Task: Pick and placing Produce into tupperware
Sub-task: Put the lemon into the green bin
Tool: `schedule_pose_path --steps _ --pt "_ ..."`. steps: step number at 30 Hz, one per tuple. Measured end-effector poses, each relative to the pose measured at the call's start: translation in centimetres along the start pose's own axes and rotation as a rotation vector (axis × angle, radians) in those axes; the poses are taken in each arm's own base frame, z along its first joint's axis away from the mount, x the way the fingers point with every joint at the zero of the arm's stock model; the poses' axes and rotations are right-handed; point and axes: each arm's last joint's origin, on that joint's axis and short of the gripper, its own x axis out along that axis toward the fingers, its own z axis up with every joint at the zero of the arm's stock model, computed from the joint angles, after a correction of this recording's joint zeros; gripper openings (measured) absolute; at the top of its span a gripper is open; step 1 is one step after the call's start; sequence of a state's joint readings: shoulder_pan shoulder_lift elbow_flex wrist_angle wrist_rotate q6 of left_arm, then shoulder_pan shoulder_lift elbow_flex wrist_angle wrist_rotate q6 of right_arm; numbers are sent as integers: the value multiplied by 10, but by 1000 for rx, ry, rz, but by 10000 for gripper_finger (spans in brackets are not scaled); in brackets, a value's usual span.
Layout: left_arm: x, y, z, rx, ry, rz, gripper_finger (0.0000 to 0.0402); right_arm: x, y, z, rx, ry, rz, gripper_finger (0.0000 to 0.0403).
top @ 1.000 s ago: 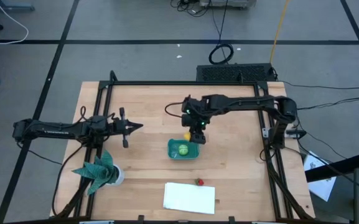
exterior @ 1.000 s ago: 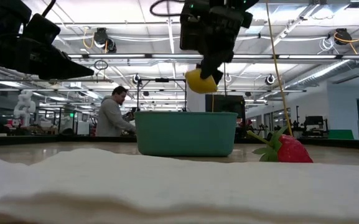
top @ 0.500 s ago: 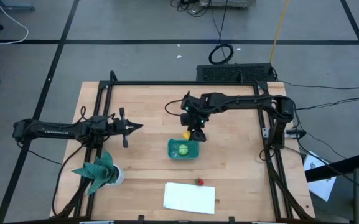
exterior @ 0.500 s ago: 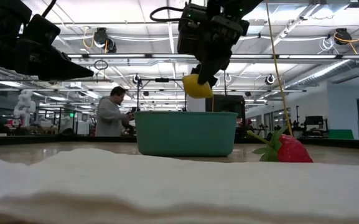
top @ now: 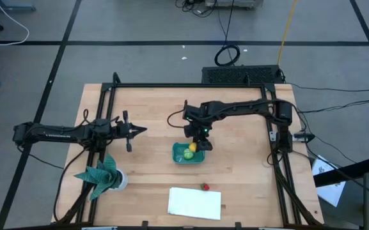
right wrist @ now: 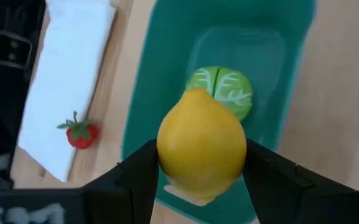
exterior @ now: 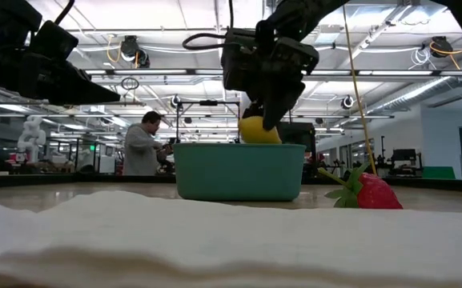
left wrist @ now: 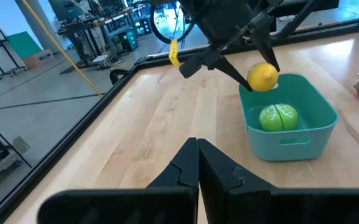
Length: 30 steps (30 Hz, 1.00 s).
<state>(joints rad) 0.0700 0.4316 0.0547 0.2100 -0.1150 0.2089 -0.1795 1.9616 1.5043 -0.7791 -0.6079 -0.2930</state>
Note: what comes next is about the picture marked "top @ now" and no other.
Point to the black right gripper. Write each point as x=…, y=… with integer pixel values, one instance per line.
x=198, y=132

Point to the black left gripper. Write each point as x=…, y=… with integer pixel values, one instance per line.
x=123, y=129

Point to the yellow lemon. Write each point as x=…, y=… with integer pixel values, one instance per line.
x=192, y=147

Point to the green lime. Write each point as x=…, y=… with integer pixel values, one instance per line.
x=188, y=155

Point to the teal plastic tub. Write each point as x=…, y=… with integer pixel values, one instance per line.
x=179, y=158

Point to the red strawberry with green leaves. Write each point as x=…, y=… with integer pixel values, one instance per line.
x=206, y=187

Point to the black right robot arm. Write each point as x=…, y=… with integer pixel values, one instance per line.
x=241, y=107

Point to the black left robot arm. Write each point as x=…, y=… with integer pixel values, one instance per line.
x=59, y=134

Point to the green plant in white pot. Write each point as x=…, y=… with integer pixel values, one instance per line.
x=104, y=175

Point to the white folded cloth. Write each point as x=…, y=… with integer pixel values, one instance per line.
x=193, y=203

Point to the black perforated computer case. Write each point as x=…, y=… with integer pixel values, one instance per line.
x=240, y=75

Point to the black table clamp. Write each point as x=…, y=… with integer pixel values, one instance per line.
x=144, y=225
x=238, y=225

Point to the small black adapter box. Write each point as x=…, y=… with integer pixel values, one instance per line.
x=304, y=137

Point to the white printed paper sheets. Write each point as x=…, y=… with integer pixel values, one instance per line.
x=329, y=188

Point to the grey floor device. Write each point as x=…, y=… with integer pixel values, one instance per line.
x=235, y=3

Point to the black table bar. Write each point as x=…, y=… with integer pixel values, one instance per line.
x=347, y=171

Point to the grey chair base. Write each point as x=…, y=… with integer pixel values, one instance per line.
x=8, y=7

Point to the black curved corner bracket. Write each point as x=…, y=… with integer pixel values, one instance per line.
x=116, y=78

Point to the black aluminium table frame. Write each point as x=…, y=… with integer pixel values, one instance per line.
x=187, y=85

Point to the silver metal bracket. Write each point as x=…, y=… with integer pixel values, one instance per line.
x=272, y=135

